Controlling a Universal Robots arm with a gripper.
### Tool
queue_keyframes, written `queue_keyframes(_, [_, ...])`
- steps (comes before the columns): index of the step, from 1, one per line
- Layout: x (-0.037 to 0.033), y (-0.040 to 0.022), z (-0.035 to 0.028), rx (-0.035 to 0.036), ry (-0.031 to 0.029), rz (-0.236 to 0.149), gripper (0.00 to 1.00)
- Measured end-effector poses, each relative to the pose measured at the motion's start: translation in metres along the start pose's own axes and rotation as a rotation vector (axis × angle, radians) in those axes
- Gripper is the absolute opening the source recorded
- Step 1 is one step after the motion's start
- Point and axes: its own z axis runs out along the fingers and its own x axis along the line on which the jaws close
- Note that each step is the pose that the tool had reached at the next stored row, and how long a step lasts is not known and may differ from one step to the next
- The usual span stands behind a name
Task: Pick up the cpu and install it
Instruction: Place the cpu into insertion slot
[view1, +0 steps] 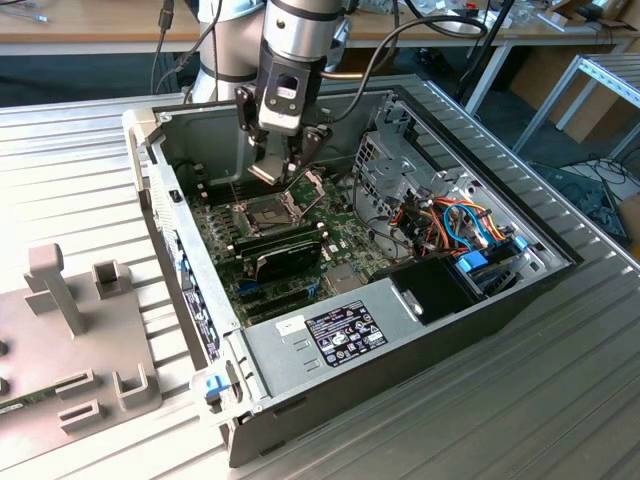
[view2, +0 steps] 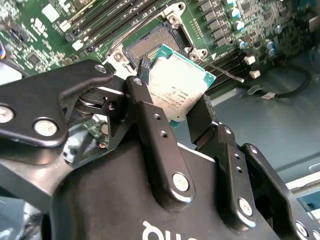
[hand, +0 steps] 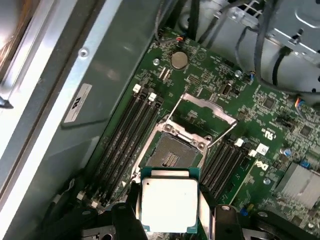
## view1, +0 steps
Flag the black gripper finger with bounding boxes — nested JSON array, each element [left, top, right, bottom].
[[235, 84, 269, 164], [284, 127, 332, 176]]

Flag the metal socket cover frame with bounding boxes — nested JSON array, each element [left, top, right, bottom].
[[282, 168, 327, 222]]

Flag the silver square CPU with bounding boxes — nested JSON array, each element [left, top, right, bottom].
[[247, 158, 296, 187]]

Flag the thin wire locking lever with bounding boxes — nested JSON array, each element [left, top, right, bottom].
[[225, 169, 242, 209]]

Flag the CPU socket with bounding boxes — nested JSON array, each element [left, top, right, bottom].
[[238, 197, 307, 239]]

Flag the silver metal drive cage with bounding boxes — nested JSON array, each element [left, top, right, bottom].
[[352, 92, 481, 226]]

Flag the green motherboard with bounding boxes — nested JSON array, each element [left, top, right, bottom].
[[187, 167, 416, 326]]

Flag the black RAM stick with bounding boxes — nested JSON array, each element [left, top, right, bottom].
[[230, 222, 326, 250], [234, 227, 330, 256]]

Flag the black graphics card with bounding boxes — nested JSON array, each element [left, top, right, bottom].
[[240, 234, 324, 285]]

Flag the grey chipset heat sink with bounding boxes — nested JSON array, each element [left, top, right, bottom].
[[323, 264, 366, 294]]

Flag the black expansion slot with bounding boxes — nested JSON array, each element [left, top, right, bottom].
[[244, 284, 314, 311], [247, 294, 314, 321]]

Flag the small white box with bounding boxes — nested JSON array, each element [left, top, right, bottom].
[[443, 8, 482, 27]]

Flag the black tripod stand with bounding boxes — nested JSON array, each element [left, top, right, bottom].
[[454, 0, 517, 101]]

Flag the black plastic shroud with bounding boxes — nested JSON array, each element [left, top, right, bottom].
[[367, 252, 484, 327]]

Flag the blue disk carrier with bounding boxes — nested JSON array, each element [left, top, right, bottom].
[[453, 237, 531, 301]]

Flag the grey power supply unit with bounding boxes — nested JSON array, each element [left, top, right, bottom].
[[239, 277, 431, 401]]

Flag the open black PC case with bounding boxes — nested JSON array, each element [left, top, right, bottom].
[[122, 73, 586, 469]]

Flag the blue case latch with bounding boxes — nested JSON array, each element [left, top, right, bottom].
[[202, 374, 229, 401]]

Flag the open cardboard box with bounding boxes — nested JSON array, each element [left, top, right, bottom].
[[537, 0, 640, 32]]

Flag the brown cardboard box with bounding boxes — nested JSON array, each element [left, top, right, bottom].
[[618, 193, 640, 247], [509, 47, 640, 144]]

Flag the grey parts rack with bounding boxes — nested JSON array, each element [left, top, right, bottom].
[[0, 243, 164, 471]]

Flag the green RAM stick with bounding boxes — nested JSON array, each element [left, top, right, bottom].
[[0, 389, 57, 416]]

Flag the white wrist camera on bracket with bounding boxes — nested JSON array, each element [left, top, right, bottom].
[[257, 69, 307, 135]]

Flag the thick black cable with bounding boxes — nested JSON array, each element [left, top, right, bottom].
[[319, 17, 490, 126]]

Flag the thin cable with connector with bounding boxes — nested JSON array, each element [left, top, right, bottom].
[[149, 0, 176, 96]]

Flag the orange wire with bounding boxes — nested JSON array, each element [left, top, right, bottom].
[[429, 197, 507, 241]]

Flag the blue wire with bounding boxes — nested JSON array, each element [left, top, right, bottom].
[[442, 201, 494, 251]]

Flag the wooden desk white frame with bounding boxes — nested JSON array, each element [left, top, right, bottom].
[[0, 0, 201, 56], [344, 0, 634, 116]]

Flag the black floor cables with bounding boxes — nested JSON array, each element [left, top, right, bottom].
[[534, 158, 640, 242]]

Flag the aluminium profile frame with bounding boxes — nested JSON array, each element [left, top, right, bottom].
[[512, 52, 640, 166]]

